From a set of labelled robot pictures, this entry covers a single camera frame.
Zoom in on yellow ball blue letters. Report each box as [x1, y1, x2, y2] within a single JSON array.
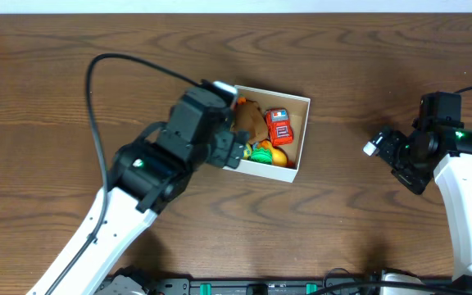
[[243, 143, 252, 160]]

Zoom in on orange rubber duck blue cap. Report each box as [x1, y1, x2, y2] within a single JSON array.
[[252, 140, 294, 168]]

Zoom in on red toy car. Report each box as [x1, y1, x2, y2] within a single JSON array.
[[265, 108, 294, 146]]

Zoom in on white open cardboard box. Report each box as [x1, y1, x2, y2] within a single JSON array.
[[228, 85, 311, 183]]

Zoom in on brown plush capybara toy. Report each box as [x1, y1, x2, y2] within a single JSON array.
[[232, 96, 269, 144]]

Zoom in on green plastic turbine toy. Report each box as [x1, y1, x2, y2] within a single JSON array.
[[249, 147, 273, 165]]

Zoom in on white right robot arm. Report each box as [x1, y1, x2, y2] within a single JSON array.
[[363, 125, 472, 294]]

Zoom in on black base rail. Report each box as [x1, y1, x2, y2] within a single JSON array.
[[96, 265, 472, 295]]

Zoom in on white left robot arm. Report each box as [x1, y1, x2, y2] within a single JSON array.
[[30, 80, 248, 294]]

